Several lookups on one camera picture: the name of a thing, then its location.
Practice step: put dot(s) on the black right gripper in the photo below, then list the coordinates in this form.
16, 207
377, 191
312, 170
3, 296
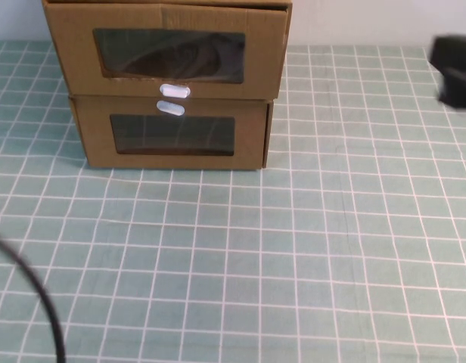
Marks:
456, 68

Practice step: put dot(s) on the cardboard shoe box outer shell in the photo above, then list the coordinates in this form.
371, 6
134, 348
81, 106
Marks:
161, 2

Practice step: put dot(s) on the cardboard drawer with curved window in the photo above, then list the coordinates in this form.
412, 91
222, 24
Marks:
74, 56

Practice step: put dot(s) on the cardboard shoe box with rectangular window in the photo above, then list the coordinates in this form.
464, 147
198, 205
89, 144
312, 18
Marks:
97, 151

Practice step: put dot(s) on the green checkered tablecloth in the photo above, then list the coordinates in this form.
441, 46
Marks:
293, 264

